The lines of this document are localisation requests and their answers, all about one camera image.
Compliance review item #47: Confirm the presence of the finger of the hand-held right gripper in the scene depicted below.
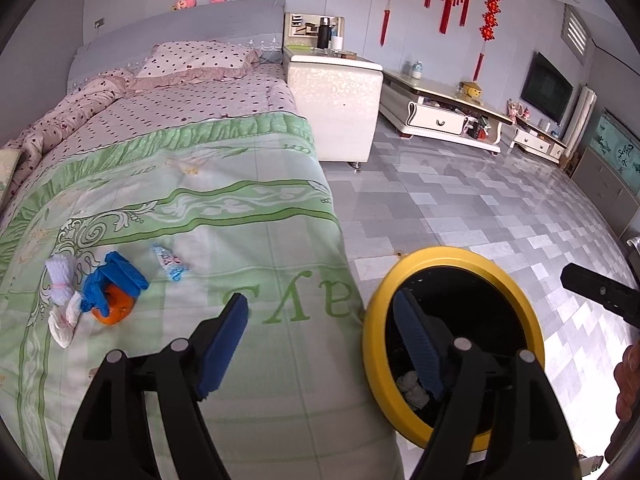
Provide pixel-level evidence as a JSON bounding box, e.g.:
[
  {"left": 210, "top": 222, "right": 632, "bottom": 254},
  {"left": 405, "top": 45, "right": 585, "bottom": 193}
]
[{"left": 560, "top": 262, "right": 640, "bottom": 331}]

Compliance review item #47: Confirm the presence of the green floral bedsheet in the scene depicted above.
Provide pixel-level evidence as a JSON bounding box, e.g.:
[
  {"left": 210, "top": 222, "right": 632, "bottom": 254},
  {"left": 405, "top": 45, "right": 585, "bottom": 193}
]
[{"left": 0, "top": 112, "right": 406, "bottom": 480}]

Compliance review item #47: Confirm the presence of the pink polka-dot pillow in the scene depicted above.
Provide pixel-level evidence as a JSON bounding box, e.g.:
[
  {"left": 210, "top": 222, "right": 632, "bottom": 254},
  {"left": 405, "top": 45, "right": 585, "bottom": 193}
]
[{"left": 134, "top": 41, "right": 263, "bottom": 86}]

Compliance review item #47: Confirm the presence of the white television stand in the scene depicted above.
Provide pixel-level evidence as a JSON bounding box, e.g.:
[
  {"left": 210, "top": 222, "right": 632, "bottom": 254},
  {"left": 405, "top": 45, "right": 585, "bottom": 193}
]
[{"left": 509, "top": 119, "right": 568, "bottom": 161}]

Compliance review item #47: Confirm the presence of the louvred window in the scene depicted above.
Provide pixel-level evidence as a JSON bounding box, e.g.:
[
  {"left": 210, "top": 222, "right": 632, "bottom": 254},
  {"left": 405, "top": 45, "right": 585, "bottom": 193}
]
[{"left": 560, "top": 5, "right": 596, "bottom": 66}]

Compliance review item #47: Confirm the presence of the white nightstand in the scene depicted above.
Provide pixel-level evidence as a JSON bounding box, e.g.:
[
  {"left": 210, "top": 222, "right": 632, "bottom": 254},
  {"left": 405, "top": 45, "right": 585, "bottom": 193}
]
[{"left": 282, "top": 46, "right": 385, "bottom": 167}]

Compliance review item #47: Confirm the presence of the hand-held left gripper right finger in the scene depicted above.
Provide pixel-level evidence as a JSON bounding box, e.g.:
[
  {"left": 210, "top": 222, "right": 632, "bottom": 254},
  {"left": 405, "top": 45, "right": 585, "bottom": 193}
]
[{"left": 392, "top": 290, "right": 591, "bottom": 480}]

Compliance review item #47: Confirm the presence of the wall television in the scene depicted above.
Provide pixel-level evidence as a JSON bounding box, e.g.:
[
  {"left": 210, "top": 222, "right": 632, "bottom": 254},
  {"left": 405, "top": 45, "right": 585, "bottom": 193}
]
[{"left": 520, "top": 51, "right": 574, "bottom": 123}]

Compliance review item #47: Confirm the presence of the orange fruit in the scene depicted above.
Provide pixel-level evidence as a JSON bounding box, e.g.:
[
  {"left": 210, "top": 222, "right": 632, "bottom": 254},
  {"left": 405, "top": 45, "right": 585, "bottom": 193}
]
[{"left": 91, "top": 282, "right": 137, "bottom": 326}]

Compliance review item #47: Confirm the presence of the blue white candy wrapper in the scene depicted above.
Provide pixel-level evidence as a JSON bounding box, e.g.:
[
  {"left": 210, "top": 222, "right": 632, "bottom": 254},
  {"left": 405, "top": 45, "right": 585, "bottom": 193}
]
[{"left": 151, "top": 243, "right": 190, "bottom": 283}]

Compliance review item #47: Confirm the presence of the person's right hand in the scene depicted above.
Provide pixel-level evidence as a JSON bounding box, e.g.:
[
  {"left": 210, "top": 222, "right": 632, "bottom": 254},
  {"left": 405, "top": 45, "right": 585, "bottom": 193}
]
[{"left": 615, "top": 342, "right": 640, "bottom": 426}]

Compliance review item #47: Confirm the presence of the yellow-rimmed black trash bin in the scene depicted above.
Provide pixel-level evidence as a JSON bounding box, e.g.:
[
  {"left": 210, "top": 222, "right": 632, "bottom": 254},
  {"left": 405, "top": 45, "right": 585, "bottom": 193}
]
[{"left": 362, "top": 247, "right": 546, "bottom": 453}]

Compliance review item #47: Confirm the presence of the white standing air conditioner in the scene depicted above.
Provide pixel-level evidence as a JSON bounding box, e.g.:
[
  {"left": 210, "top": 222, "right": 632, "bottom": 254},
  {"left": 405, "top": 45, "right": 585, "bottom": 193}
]
[{"left": 562, "top": 85, "right": 598, "bottom": 148}]

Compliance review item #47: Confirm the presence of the bed with grey headboard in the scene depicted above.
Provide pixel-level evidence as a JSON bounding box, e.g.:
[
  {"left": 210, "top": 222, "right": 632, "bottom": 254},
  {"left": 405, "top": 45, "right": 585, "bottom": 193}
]
[{"left": 0, "top": 0, "right": 406, "bottom": 480}]

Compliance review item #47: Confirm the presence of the purple foam net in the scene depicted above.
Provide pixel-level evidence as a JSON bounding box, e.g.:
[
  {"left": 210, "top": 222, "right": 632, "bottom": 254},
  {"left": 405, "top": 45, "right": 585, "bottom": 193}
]
[{"left": 396, "top": 370, "right": 431, "bottom": 409}]

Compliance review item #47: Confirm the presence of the white coffee table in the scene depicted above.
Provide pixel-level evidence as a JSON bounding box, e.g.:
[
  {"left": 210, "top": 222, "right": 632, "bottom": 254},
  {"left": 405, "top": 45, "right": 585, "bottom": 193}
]
[{"left": 379, "top": 69, "right": 513, "bottom": 156}]

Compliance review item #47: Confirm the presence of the pink polka-dot duvet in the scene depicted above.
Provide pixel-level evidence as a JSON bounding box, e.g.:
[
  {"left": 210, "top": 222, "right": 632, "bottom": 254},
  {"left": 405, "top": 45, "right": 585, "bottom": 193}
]
[{"left": 5, "top": 67, "right": 137, "bottom": 191}]

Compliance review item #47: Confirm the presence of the grey cabinet with fish tank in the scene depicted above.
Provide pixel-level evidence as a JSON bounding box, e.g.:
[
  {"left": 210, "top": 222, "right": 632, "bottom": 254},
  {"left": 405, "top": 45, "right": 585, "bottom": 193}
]
[{"left": 572, "top": 107, "right": 640, "bottom": 241}]

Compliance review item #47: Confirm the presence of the white foam net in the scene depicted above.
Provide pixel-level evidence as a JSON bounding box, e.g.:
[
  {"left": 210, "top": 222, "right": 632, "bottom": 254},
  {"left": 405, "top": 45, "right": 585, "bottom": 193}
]
[{"left": 45, "top": 255, "right": 77, "bottom": 306}]

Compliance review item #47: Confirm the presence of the blue rubber glove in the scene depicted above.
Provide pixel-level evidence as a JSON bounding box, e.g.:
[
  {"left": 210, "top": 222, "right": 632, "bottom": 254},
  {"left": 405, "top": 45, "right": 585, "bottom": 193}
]
[{"left": 81, "top": 251, "right": 150, "bottom": 313}]

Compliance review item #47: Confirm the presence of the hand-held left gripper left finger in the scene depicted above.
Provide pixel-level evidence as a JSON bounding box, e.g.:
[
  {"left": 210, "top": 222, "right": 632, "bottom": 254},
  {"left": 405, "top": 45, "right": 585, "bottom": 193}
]
[{"left": 57, "top": 292, "right": 250, "bottom": 480}]

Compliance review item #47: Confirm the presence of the pink polka-dot bedsheet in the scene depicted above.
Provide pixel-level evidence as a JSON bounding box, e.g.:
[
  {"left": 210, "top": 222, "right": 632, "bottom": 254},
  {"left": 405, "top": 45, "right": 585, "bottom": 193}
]
[{"left": 37, "top": 62, "right": 301, "bottom": 161}]

